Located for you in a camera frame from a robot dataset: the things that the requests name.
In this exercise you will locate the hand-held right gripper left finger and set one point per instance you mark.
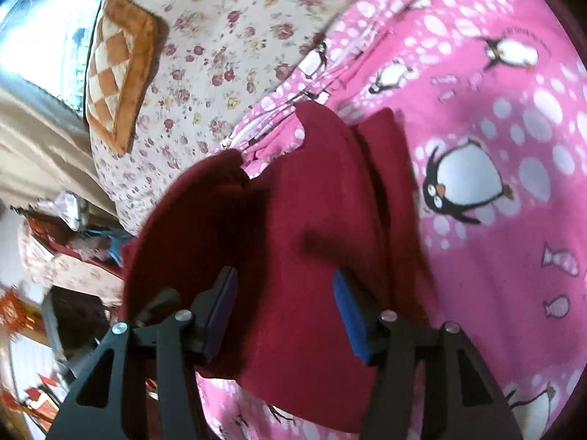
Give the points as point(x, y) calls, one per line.
point(222, 316)

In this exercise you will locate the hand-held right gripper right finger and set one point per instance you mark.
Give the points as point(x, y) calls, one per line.
point(351, 321)

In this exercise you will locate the dark red fleece garment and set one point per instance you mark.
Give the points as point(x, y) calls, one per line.
point(298, 220)

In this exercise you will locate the blue plastic bag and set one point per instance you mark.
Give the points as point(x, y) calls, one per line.
point(114, 243)

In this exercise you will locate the floral pillow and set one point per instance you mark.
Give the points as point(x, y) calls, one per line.
point(69, 270)

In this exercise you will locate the red paper decoration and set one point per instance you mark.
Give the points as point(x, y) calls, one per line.
point(13, 307)

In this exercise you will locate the beige curtain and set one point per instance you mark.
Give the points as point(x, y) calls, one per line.
point(41, 146)

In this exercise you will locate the pink penguin print blanket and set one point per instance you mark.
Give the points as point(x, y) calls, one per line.
point(481, 101)

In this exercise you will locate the brown checkered cushion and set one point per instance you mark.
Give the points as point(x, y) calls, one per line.
point(119, 68)

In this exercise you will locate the floral bed sheet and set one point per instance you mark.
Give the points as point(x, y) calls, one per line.
point(220, 32)

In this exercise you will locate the window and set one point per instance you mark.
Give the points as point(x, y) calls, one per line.
point(78, 32)

